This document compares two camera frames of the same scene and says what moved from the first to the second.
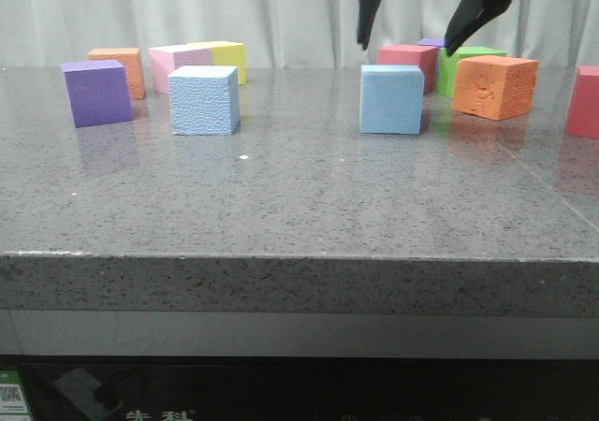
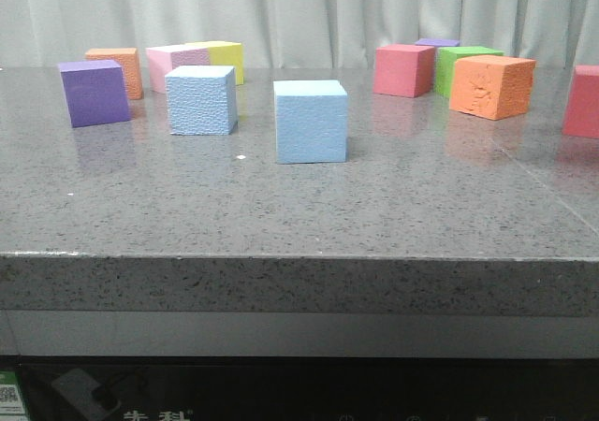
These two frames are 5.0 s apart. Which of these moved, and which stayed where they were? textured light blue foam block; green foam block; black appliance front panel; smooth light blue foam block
Moved: smooth light blue foam block
Stayed: green foam block; black appliance front panel; textured light blue foam block
